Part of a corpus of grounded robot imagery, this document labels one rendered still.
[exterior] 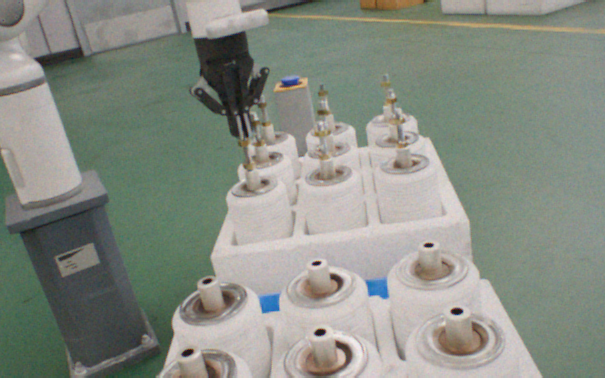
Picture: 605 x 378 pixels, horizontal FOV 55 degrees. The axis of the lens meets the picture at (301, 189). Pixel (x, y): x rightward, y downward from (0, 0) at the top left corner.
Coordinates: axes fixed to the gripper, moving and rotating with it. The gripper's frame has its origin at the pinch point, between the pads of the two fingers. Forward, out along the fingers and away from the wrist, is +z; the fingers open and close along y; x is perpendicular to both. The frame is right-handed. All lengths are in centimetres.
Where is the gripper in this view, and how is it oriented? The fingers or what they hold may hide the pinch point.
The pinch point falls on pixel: (240, 125)
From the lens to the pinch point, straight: 89.7
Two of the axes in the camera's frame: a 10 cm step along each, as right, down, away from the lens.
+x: 5.6, 2.2, -8.0
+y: -8.1, 3.6, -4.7
